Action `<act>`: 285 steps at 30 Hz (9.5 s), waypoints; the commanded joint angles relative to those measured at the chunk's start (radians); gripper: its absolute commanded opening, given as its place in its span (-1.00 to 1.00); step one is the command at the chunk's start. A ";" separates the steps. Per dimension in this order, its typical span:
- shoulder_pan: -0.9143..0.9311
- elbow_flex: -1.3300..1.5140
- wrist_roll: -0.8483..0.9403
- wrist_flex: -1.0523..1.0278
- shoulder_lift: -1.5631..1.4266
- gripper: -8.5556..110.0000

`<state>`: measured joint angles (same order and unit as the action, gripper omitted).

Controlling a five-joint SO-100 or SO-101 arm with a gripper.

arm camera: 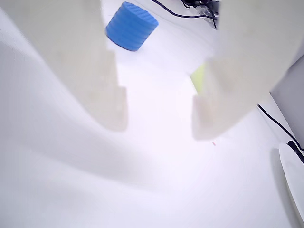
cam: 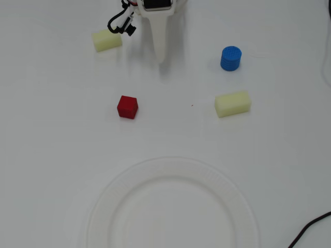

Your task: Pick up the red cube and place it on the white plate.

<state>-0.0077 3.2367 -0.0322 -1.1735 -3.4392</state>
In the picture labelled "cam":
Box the white paper plate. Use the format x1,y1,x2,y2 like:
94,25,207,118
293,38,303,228
84,156,261,248

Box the red cube block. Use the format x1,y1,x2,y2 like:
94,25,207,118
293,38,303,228
116,95,139,120

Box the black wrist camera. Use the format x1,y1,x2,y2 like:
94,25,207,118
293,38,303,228
123,15,137,37

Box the pale yellow foam block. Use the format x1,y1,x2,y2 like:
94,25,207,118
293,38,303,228
92,29,123,53
214,90,252,118

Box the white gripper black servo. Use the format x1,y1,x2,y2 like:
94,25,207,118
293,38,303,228
136,0,182,65

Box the blue ribbed cylinder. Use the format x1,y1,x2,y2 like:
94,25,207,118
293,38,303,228
220,45,243,72

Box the thick black cable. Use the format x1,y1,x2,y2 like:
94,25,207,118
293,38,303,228
287,211,331,248

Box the black camera cable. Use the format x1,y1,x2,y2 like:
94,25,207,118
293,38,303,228
107,0,133,35

